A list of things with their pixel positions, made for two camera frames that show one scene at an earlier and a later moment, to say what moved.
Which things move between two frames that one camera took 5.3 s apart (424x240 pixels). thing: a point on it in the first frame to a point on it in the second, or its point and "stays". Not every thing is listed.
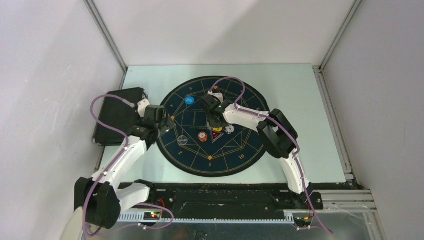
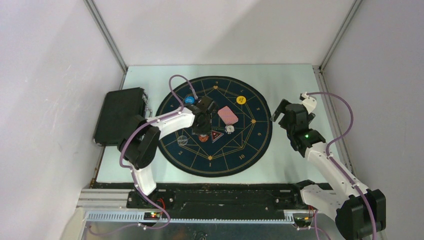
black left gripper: (167, 123) to (207, 130)
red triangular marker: (216, 135) stays
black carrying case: (119, 115) stays
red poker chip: (202, 136) stays
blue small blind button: (189, 100) stays
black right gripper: (212, 123) to (281, 109)
